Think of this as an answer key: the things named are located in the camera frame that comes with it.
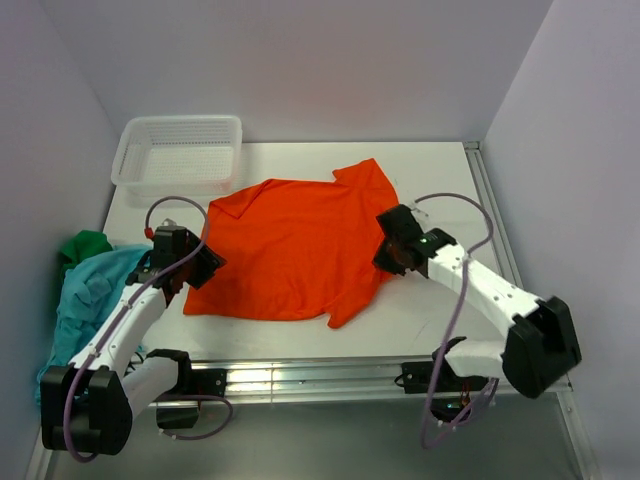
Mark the orange t shirt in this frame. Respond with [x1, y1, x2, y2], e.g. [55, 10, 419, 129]
[183, 159, 398, 329]

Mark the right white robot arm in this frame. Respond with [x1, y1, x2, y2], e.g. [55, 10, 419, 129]
[374, 205, 582, 399]

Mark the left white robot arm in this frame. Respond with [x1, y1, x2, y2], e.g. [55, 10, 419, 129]
[40, 226, 226, 463]

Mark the teal t shirt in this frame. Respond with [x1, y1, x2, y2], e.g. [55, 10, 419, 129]
[36, 245, 149, 383]

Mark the green t shirt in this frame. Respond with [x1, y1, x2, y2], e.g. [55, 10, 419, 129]
[59, 230, 113, 276]

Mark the white perforated plastic basket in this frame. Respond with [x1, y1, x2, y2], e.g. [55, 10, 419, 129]
[111, 115, 243, 197]

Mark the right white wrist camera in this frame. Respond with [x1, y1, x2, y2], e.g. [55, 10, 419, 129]
[408, 202, 430, 225]

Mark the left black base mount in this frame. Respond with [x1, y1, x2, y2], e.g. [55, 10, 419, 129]
[155, 368, 227, 431]

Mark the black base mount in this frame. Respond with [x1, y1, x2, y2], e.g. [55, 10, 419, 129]
[394, 360, 497, 424]
[155, 368, 227, 431]

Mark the front aluminium rail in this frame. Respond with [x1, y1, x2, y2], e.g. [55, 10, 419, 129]
[122, 355, 574, 409]

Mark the aluminium rail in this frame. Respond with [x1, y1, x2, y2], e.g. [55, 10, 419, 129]
[463, 141, 602, 479]
[122, 355, 574, 409]

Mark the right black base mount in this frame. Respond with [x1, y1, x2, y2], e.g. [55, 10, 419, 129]
[394, 360, 497, 424]

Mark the right aluminium rail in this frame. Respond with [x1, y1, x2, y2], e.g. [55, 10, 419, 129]
[463, 141, 602, 479]

